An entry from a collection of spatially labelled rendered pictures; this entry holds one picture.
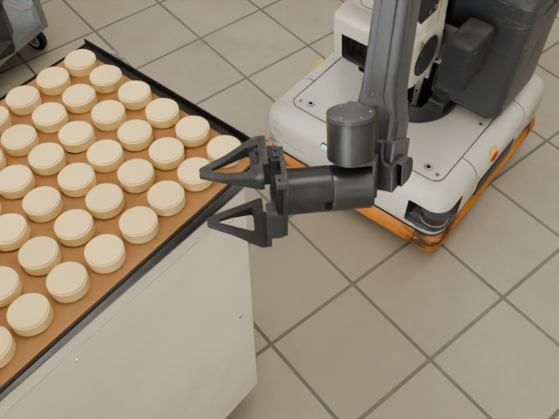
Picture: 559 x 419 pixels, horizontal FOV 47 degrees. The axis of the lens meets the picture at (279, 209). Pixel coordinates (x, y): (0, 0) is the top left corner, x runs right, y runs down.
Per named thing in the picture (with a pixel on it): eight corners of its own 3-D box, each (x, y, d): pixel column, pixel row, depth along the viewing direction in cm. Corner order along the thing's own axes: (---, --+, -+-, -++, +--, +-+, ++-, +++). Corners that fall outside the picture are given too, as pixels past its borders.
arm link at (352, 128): (413, 175, 85) (353, 163, 89) (418, 92, 79) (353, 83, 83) (375, 217, 76) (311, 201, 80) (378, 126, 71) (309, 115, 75)
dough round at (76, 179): (101, 173, 93) (99, 164, 91) (89, 200, 90) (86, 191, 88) (68, 169, 93) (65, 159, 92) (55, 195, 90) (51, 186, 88)
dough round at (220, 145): (217, 140, 97) (216, 130, 95) (248, 150, 95) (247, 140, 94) (201, 162, 94) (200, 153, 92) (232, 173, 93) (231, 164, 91)
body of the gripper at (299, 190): (273, 239, 81) (331, 233, 82) (272, 187, 73) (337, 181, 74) (268, 198, 85) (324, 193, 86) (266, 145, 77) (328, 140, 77)
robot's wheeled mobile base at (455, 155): (375, 56, 243) (383, -3, 223) (533, 131, 219) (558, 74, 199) (260, 160, 211) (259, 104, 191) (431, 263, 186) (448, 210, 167)
